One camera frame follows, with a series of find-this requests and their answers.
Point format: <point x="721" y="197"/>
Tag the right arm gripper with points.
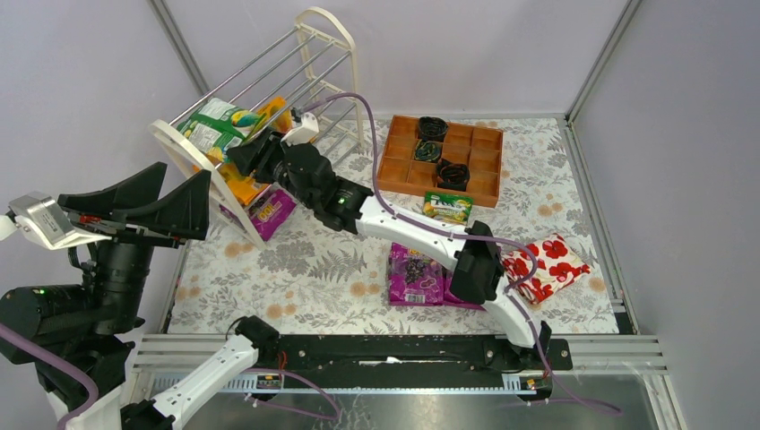
<point x="272" y="162"/>

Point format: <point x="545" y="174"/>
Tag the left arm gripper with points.
<point x="132" y="225"/>

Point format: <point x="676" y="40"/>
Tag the green candy bag white label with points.
<point x="217" y="126"/>

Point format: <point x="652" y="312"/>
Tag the orange mango candy bag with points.
<point x="274" y="115"/>

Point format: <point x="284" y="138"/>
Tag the green yellow candy bag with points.
<point x="449" y="208"/>

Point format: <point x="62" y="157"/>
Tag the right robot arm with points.
<point x="471" y="254"/>

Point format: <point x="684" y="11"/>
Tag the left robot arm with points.
<point x="72" y="333"/>

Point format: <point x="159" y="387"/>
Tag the purple candy bag under rack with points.
<point x="266" y="214"/>

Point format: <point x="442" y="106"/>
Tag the purple grape candy bag left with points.
<point x="413" y="278"/>

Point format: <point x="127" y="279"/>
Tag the purple grape candy bag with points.
<point x="413" y="278"/>
<point x="450" y="299"/>

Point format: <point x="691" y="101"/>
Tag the purple grape candy bag right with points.
<point x="450" y="299"/>

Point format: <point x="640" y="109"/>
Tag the white metal shoe rack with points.
<point x="315" y="59"/>

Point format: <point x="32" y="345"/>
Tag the wooden compartment tray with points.
<point x="479" y="147"/>

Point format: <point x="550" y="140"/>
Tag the black rolled sock, back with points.
<point x="430" y="128"/>

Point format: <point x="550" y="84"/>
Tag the black orange rolled sock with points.
<point x="452" y="176"/>

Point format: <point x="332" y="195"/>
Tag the red poppy folded cloth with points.
<point x="558" y="267"/>

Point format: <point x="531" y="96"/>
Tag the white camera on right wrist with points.
<point x="303" y="131"/>

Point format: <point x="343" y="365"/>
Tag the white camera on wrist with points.
<point x="43" y="222"/>
<point x="303" y="131"/>

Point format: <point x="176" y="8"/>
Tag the white camera on left wrist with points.
<point x="43" y="222"/>

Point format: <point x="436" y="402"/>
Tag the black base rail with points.
<point x="410" y="361"/>

